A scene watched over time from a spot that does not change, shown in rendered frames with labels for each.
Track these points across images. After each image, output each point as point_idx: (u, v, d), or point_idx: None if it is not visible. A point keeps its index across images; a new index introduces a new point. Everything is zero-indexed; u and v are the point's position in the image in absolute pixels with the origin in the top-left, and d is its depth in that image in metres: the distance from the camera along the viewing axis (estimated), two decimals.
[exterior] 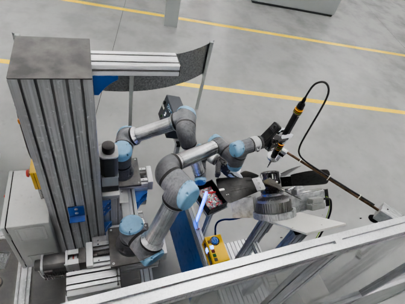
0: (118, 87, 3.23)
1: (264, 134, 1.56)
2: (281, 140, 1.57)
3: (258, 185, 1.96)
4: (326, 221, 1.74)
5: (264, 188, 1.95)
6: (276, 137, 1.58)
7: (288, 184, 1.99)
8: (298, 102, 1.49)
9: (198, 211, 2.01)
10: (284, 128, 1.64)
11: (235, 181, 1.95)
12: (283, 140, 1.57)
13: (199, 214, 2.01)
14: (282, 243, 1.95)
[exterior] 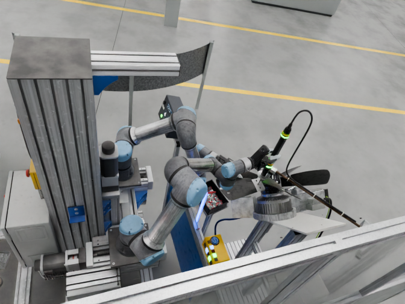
0: (118, 87, 3.23)
1: (254, 155, 1.67)
2: (270, 161, 1.69)
3: (258, 186, 1.96)
4: (326, 221, 1.74)
5: (264, 189, 1.95)
6: (266, 158, 1.69)
7: (288, 184, 1.99)
8: (285, 127, 1.62)
9: (198, 211, 2.01)
10: (272, 149, 1.76)
11: (235, 181, 1.95)
12: (272, 161, 1.69)
13: (199, 214, 2.01)
14: (282, 243, 1.95)
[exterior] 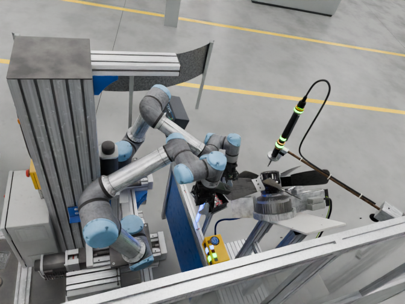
0: (118, 87, 3.23)
1: None
2: (213, 204, 1.34)
3: (258, 186, 1.96)
4: (326, 221, 1.74)
5: (264, 189, 1.95)
6: None
7: (288, 184, 1.99)
8: (299, 101, 1.49)
9: (198, 211, 2.01)
10: None
11: (235, 181, 1.95)
12: (214, 205, 1.34)
13: (199, 214, 2.01)
14: (282, 243, 1.95)
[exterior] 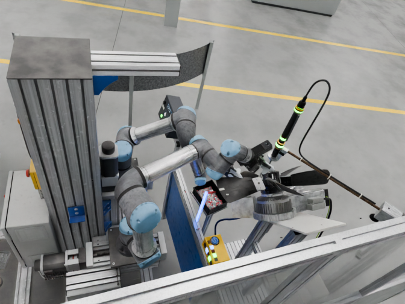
0: (118, 87, 3.23)
1: (254, 149, 1.45)
2: (266, 163, 1.47)
3: None
4: (326, 221, 1.74)
5: None
6: (262, 158, 1.48)
7: (278, 187, 1.90)
8: (299, 101, 1.49)
9: (198, 211, 2.01)
10: (261, 154, 1.58)
11: (246, 176, 2.20)
12: (267, 164, 1.47)
13: (199, 214, 2.01)
14: (282, 243, 1.95)
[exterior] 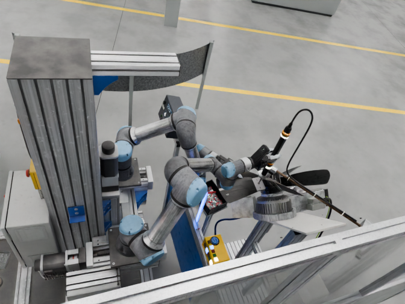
0: (118, 87, 3.23)
1: (254, 155, 1.67)
2: (270, 160, 1.69)
3: None
4: (326, 221, 1.74)
5: None
6: (266, 158, 1.69)
7: (278, 187, 1.90)
8: (285, 126, 1.61)
9: (198, 211, 2.01)
10: (273, 148, 1.76)
11: (246, 176, 2.20)
12: (272, 161, 1.69)
13: (199, 214, 2.01)
14: (282, 243, 1.95)
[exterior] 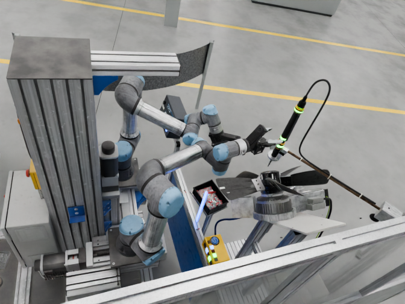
0: None
1: (249, 137, 1.50)
2: (267, 143, 1.52)
3: None
4: (326, 221, 1.74)
5: None
6: (263, 140, 1.52)
7: (278, 187, 1.90)
8: (299, 101, 1.49)
9: (198, 211, 2.01)
10: (267, 128, 1.60)
11: (246, 176, 2.20)
12: (269, 145, 1.51)
13: (199, 214, 2.01)
14: (282, 243, 1.95)
